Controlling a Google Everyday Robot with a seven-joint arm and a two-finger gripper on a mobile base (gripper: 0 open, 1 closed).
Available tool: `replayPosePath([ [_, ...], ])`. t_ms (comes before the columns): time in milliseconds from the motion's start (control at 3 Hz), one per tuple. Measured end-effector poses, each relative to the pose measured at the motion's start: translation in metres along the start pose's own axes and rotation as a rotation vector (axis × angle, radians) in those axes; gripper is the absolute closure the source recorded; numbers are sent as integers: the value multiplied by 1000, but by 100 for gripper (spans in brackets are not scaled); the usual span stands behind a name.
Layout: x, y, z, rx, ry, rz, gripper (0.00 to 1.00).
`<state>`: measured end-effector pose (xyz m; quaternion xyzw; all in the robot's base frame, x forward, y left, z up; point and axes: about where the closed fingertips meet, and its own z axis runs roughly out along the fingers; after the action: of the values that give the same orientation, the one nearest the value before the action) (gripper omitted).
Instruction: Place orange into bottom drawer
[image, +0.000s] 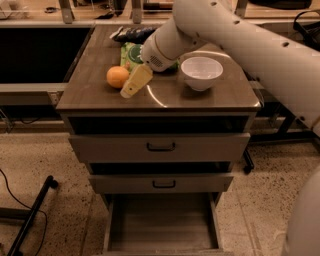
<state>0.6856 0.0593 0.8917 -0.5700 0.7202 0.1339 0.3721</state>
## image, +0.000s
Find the grey drawer cabinet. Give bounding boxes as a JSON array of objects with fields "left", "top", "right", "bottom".
[{"left": 55, "top": 23, "right": 262, "bottom": 256}]

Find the top drawer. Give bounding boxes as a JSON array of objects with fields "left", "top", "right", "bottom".
[{"left": 69, "top": 133, "right": 250, "bottom": 163}]

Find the green snack bag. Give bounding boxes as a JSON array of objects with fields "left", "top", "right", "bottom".
[{"left": 120, "top": 42, "right": 179, "bottom": 72}]

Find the dark blue snack bag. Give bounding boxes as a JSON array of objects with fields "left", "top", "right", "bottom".
[{"left": 109, "top": 26, "right": 156, "bottom": 44}]

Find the middle drawer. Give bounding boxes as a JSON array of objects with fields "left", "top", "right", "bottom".
[{"left": 89, "top": 173, "right": 233, "bottom": 194}]

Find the black stand leg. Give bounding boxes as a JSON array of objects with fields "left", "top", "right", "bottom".
[{"left": 0, "top": 175, "right": 58, "bottom": 256}]

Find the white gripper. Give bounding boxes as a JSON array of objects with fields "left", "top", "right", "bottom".
[{"left": 120, "top": 33, "right": 175, "bottom": 98}]

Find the open bottom drawer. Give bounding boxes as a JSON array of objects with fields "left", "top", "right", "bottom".
[{"left": 102, "top": 193, "right": 234, "bottom": 256}]

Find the white bowl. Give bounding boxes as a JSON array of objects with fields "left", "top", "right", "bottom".
[{"left": 180, "top": 56, "right": 223, "bottom": 91}]

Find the black floor cable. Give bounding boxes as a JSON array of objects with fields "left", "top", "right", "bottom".
[{"left": 0, "top": 168, "right": 49, "bottom": 256}]

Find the orange fruit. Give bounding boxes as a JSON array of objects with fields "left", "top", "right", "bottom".
[{"left": 106, "top": 66, "right": 129, "bottom": 89}]

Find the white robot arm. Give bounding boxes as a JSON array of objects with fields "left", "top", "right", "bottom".
[{"left": 121, "top": 0, "right": 320, "bottom": 256}]

